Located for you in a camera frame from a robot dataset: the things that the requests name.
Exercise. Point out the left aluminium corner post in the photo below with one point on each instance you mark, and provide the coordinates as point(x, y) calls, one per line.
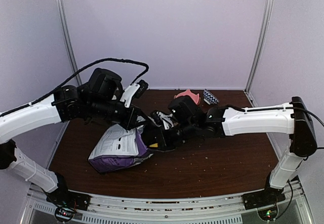
point(66, 35)

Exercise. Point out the right aluminium corner post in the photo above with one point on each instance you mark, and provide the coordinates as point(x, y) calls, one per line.
point(268, 6)

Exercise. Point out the purple pet food bag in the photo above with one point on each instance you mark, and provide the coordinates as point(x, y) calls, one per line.
point(119, 149)

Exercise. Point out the blue white patterned bowl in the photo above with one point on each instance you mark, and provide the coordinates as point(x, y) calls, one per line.
point(210, 98)

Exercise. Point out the aluminium corner post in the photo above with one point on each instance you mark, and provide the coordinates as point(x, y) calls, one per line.
point(66, 35)
point(268, 6)

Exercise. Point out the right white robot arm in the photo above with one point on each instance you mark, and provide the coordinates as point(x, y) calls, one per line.
point(188, 120)

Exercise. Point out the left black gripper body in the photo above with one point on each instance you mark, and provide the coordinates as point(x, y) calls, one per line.
point(127, 120)

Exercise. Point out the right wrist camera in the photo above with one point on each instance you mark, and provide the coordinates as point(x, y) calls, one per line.
point(161, 119)

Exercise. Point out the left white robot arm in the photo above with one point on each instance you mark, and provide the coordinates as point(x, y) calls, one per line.
point(102, 97)

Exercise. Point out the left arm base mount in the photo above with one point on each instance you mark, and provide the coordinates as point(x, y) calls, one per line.
point(66, 210)

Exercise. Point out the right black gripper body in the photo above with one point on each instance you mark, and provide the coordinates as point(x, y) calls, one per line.
point(168, 143)

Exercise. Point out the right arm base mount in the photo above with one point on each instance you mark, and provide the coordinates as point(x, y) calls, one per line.
point(266, 204)

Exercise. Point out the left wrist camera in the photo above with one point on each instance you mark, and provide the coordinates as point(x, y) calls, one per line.
point(135, 90)

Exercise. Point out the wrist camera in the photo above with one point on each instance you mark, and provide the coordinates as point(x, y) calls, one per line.
point(135, 90)
point(161, 119)

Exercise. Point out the front aluminium frame rail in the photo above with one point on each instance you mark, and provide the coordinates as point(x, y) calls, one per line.
point(216, 209)

